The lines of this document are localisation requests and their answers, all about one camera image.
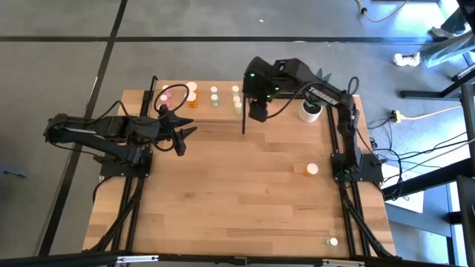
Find cream power cord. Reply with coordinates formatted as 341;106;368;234
402;104;463;121

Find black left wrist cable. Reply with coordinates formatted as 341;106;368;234
152;83;191;152

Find green artificial plant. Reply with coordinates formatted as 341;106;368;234
303;67;333;112

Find white sheet on floor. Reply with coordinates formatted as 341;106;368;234
381;162;425;214

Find black desk frame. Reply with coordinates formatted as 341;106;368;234
381;68;475;267

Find black crossbar with silver brackets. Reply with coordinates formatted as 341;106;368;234
0;251;475;267

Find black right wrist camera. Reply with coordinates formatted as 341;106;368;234
248;100;269;123

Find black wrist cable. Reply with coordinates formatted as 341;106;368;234
265;76;360;120
152;83;191;152

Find person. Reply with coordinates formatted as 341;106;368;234
421;14;475;68

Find white plant pot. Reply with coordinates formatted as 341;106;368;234
298;99;323;124

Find crumpled white paper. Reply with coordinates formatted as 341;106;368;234
392;51;423;68

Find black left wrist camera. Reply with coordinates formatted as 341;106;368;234
173;130;188;157

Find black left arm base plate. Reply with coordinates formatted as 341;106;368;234
93;147;154;178

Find wooden shelf black frame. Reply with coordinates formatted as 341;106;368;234
142;75;246;135

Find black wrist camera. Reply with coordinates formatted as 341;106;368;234
173;130;188;157
248;100;269;123

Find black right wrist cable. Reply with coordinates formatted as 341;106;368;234
265;76;360;120

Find tan cable with black plug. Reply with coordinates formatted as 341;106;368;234
355;0;410;24

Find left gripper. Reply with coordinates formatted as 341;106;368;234
148;113;198;142

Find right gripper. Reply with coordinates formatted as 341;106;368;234
243;56;278;104

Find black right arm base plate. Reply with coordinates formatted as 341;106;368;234
330;151;384;183

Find black aluminium side frame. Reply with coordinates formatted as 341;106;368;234
326;94;396;259
83;75;157;257

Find black floor cables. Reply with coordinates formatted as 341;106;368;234
367;117;475;201

